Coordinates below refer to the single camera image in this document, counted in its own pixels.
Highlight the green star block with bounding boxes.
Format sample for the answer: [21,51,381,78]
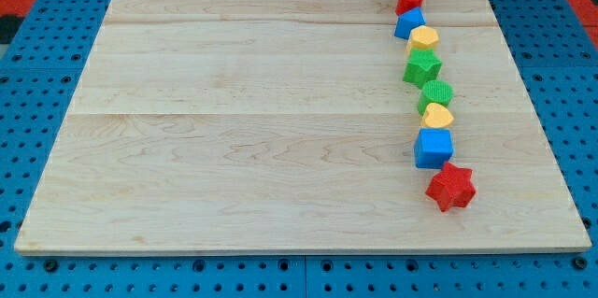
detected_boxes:
[403,49,443,89]

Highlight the red star block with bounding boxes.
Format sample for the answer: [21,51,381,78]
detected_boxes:
[425,162,477,212]

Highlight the light wooden board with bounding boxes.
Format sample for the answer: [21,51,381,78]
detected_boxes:
[14,0,591,256]

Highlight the blue cube block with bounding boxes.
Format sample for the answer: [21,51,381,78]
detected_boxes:
[414,128,453,169]

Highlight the yellow heart block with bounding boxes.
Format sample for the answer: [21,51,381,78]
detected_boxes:
[420,103,454,129]

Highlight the green cylinder block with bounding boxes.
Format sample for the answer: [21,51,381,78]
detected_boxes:
[417,79,454,115]

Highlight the yellow hexagon block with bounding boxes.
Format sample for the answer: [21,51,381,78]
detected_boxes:
[406,25,440,54]

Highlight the blue triangular block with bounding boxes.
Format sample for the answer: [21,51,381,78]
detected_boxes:
[394,7,426,39]

